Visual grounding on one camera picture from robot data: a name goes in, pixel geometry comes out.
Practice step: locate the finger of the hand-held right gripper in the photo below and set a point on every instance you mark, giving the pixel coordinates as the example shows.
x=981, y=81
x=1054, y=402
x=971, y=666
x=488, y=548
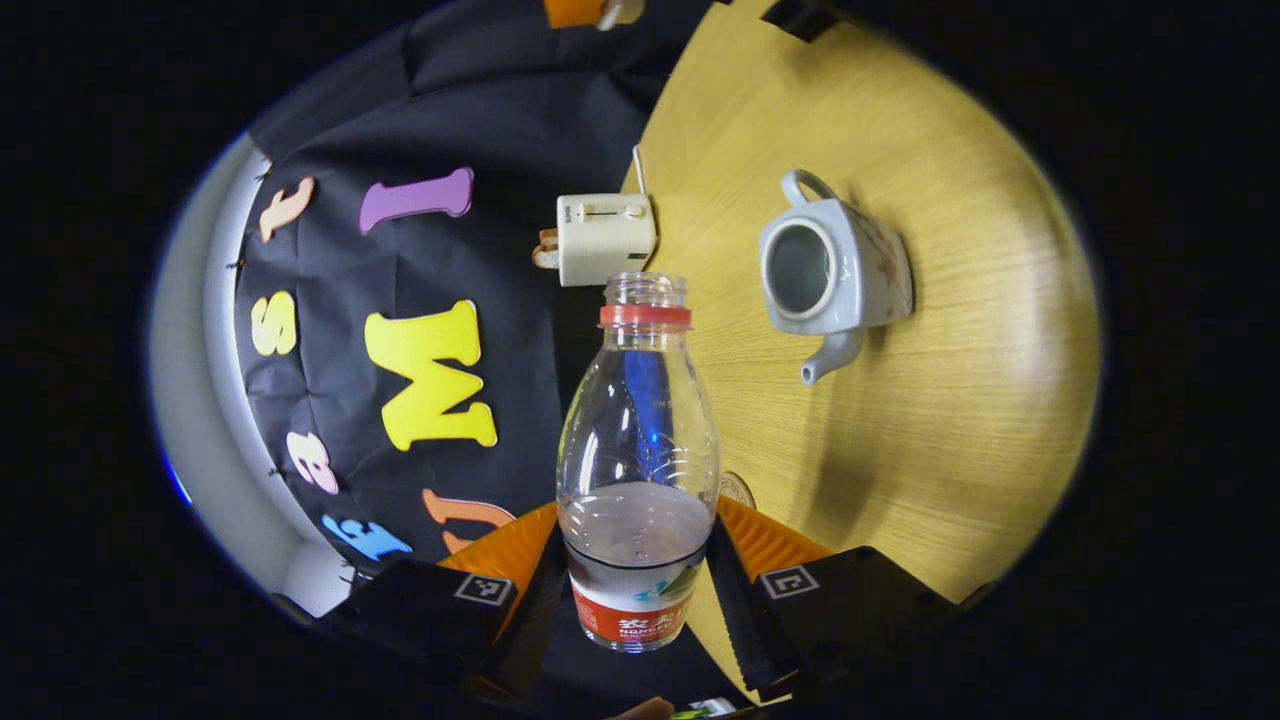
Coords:
x=572, y=12
x=805, y=20

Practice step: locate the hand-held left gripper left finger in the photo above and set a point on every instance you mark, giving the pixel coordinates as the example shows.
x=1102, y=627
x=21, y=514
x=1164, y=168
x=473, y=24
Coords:
x=425, y=610

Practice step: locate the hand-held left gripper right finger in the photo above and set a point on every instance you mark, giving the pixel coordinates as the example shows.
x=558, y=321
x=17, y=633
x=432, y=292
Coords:
x=860, y=610

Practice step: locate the white teacup lid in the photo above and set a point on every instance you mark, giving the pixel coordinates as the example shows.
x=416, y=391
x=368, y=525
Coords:
x=620, y=12

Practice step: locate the round brown coaster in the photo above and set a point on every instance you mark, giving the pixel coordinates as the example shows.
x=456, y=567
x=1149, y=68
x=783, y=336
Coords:
x=738, y=490

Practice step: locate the white ceramic teacup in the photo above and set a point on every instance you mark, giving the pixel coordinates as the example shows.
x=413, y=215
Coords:
x=860, y=270

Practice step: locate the clear plastic water bottle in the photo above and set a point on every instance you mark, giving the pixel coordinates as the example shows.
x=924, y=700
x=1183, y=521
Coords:
x=640, y=470

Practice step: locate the black backdrop cloth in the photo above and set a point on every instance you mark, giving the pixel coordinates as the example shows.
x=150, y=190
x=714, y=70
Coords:
x=500, y=120

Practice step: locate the white toaster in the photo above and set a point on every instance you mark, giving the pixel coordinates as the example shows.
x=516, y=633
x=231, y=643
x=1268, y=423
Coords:
x=605, y=240

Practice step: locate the toasted bread slice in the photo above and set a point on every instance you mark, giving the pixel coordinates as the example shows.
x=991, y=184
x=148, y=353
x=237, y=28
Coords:
x=546, y=250

